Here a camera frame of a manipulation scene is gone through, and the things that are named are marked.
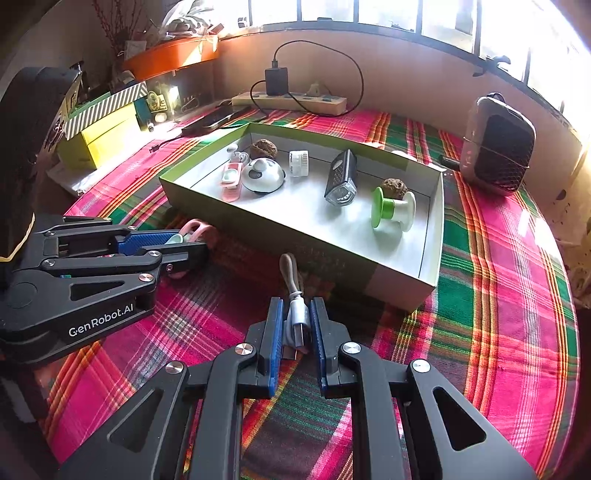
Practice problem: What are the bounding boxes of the short black cable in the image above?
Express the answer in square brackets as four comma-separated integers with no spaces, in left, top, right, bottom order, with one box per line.
[150,131,185,154]

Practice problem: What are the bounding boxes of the pink green plaid blanket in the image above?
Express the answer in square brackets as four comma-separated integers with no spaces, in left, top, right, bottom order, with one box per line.
[39,108,580,480]

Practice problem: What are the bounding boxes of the window frame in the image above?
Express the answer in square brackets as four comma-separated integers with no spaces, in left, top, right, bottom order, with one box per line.
[235,0,578,121]

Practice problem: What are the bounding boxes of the black charger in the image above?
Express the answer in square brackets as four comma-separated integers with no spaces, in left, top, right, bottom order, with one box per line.
[264,67,289,97]

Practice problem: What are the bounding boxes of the white cable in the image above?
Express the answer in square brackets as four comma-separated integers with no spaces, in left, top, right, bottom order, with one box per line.
[279,252,311,361]

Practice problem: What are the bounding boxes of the pink clip light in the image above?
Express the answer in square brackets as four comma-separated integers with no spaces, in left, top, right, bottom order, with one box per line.
[166,219,220,280]
[219,152,250,201]

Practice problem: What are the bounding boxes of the pale crumpled bundle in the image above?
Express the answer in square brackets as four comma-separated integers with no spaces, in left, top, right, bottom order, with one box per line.
[159,0,227,40]

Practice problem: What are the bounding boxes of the striped box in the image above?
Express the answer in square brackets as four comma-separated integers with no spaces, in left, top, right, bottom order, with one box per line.
[62,82,148,139]

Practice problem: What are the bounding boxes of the large brown walnut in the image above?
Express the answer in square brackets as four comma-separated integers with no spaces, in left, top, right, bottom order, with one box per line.
[250,139,278,162]

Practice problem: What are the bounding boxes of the black bike light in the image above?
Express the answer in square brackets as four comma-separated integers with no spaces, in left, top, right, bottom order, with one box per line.
[324,149,358,207]

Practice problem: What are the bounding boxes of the dried twig branches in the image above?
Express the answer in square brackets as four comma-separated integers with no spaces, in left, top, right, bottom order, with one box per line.
[90,0,146,54]

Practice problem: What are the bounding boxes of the black phone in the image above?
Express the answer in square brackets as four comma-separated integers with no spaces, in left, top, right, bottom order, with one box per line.
[181,105,252,137]

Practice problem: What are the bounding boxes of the green white knob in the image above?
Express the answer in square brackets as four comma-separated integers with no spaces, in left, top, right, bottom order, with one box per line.
[370,186,416,232]

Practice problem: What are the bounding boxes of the orange tray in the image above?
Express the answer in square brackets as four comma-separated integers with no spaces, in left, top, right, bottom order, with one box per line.
[122,37,220,81]

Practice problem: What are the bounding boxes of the long black cable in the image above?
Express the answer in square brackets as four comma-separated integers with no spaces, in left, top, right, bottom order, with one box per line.
[249,39,365,121]

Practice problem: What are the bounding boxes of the small brown walnut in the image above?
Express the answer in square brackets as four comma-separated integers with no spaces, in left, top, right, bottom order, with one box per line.
[381,178,408,200]

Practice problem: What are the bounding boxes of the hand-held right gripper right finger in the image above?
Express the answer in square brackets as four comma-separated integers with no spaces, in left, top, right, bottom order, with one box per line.
[309,296,539,480]

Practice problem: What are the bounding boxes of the white dome-shaped device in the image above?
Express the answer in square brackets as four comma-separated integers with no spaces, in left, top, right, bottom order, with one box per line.
[242,158,286,195]

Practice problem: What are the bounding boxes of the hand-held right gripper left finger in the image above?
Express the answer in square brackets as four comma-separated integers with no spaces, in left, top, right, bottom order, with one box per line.
[58,296,284,480]

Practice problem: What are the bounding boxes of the green white cardboard box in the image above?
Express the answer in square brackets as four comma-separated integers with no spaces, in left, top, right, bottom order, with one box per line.
[159,122,445,311]

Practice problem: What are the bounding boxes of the yellow box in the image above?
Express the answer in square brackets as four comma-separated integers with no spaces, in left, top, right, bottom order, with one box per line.
[58,104,139,171]

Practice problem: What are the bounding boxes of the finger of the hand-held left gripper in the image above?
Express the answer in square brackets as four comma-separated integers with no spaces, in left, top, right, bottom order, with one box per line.
[13,240,209,309]
[28,213,186,260]

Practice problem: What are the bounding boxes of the black window latch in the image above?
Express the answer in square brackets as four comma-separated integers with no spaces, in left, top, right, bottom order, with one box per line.
[475,54,512,75]

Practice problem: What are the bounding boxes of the beige power strip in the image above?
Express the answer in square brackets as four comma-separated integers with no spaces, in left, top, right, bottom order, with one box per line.
[231,91,347,116]

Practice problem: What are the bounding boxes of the small green ornament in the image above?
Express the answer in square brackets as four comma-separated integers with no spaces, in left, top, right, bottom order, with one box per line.
[145,91,169,116]

